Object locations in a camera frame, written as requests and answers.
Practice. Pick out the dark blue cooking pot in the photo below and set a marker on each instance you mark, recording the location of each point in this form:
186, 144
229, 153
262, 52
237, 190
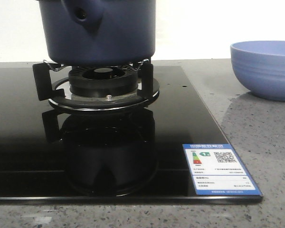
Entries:
99, 32

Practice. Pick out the light blue bowl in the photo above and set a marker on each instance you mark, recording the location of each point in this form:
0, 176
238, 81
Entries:
260, 67

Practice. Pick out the black right pot support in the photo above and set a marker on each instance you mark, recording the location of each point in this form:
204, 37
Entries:
60, 96

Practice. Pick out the black right burner head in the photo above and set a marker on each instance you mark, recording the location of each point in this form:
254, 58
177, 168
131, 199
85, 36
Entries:
100, 82

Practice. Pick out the blue energy label sticker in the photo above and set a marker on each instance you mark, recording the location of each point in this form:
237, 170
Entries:
216, 170

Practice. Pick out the black glass gas cooktop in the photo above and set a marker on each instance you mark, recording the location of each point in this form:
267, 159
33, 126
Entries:
137, 157

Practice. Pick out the silver wire pot reducer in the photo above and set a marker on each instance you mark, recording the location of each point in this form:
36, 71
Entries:
134, 66

